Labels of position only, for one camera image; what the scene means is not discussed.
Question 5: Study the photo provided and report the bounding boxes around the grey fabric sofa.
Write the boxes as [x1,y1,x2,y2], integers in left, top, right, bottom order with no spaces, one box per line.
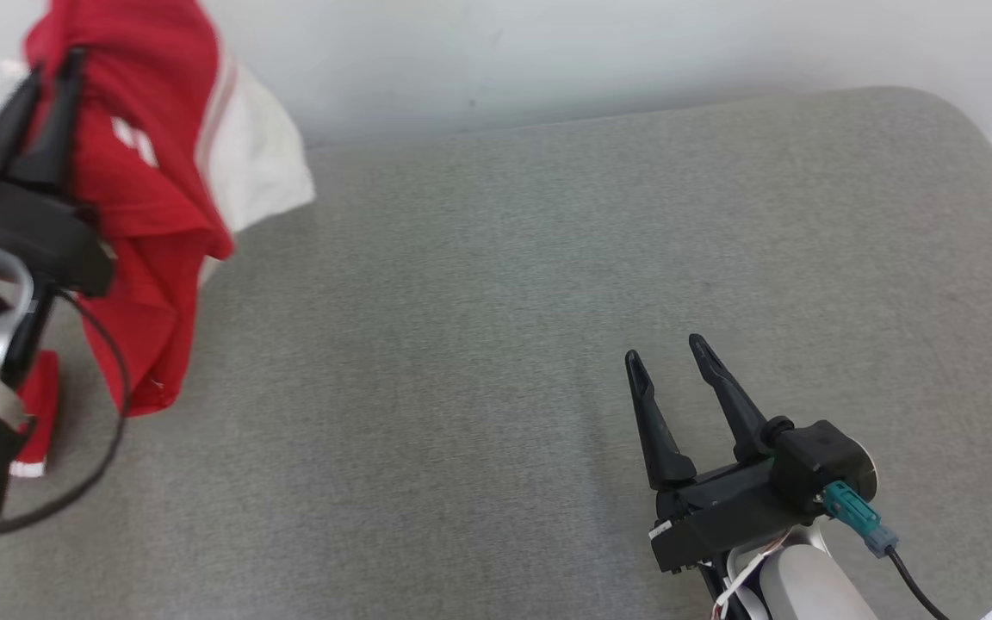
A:
[0,86,992,620]

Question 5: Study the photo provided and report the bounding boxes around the red white twisted wires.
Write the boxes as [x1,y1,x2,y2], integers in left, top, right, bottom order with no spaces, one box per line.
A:
[710,527,797,620]

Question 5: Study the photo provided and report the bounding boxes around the red basketball jersey white lining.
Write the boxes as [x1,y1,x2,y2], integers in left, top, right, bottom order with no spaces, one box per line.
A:
[22,0,318,419]

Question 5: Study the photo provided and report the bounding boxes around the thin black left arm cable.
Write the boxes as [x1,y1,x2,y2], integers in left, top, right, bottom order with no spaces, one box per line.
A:
[0,288,132,539]

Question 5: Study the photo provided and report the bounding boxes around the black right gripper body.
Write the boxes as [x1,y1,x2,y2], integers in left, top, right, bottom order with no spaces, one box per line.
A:
[649,461,815,574]

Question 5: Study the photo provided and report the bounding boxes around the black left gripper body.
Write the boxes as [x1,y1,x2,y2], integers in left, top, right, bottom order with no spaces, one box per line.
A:
[0,168,118,299]

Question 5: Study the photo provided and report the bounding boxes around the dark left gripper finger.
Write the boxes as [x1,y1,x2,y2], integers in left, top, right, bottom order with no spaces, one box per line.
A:
[0,69,46,174]
[14,47,89,187]

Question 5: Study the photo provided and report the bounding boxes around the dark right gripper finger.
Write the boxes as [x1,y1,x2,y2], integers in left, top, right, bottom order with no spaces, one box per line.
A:
[624,349,700,493]
[687,334,774,463]

